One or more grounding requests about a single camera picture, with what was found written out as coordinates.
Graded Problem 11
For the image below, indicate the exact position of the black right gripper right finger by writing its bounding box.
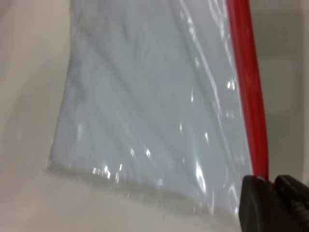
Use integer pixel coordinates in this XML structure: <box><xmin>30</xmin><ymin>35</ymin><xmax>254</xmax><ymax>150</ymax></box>
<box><xmin>273</xmin><ymin>174</ymin><xmax>309</xmax><ymax>232</ymax></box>

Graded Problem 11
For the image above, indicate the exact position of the clear zip bag red zipper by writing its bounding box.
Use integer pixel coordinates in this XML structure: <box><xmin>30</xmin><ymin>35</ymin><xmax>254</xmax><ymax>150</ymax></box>
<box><xmin>45</xmin><ymin>0</ymin><xmax>270</xmax><ymax>219</ymax></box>

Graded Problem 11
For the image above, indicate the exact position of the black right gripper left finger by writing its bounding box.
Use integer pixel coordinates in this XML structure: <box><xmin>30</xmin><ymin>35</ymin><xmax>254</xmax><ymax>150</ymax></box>
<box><xmin>237</xmin><ymin>174</ymin><xmax>298</xmax><ymax>232</ymax></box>

